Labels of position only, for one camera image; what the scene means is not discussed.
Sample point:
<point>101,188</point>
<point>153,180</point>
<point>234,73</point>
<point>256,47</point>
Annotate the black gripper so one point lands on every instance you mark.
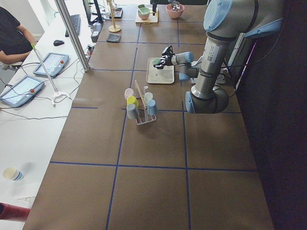
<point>168,61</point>
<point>154,5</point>

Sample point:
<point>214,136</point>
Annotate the mint green cup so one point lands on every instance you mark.
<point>158,60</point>

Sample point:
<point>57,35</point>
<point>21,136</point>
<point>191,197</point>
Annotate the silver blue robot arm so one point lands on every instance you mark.
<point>224,20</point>

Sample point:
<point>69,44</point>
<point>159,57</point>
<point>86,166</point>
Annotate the cream rabbit tray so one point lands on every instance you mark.
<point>159,76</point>

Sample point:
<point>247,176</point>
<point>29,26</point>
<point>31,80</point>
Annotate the cream white cup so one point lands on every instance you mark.
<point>148,96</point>

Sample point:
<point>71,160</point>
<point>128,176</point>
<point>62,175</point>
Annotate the black metal tray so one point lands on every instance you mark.
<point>117,13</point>

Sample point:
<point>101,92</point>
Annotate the pink cup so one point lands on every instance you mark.
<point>128,92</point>

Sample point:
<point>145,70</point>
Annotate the light blue cup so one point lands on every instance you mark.
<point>152,107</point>

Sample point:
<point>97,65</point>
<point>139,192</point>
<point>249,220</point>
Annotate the yellow cup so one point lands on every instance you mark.
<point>132,100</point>

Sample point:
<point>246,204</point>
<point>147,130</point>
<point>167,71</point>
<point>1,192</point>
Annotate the grey cup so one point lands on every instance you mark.
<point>132,111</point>

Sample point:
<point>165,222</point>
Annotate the paper cup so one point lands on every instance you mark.
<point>12,174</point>

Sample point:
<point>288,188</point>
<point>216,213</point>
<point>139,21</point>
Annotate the green bowl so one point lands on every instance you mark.
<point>144,13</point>

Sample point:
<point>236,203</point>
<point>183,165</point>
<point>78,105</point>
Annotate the pink bowl with ice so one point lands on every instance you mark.
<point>174,14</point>

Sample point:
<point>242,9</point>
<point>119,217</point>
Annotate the wooden mug tree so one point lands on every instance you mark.
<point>113,28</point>

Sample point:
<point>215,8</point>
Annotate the grey folded cloth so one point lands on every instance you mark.
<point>113,38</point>

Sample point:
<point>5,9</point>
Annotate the black label box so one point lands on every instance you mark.
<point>95,32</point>

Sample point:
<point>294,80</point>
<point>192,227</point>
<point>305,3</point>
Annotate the black keyboard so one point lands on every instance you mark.
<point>76,22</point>

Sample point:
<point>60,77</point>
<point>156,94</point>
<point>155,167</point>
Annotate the black computer mouse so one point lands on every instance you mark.
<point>58,42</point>

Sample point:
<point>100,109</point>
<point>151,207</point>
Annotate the teach pendant tablet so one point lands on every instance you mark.
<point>55,63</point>
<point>22,92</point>

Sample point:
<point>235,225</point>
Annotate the metal reacher grabber tool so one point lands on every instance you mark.
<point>41,70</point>

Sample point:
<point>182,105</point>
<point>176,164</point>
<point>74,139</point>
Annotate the seated person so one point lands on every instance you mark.
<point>15,39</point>

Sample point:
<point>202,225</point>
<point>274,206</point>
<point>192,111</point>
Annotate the red cylinder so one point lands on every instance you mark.
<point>13,213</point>

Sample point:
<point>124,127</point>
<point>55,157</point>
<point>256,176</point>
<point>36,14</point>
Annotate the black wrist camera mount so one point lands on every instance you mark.
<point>168,52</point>

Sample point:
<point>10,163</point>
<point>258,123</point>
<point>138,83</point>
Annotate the white wire cup rack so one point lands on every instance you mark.
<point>144,117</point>

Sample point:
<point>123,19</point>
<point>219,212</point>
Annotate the aluminium frame post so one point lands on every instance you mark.
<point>72,33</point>

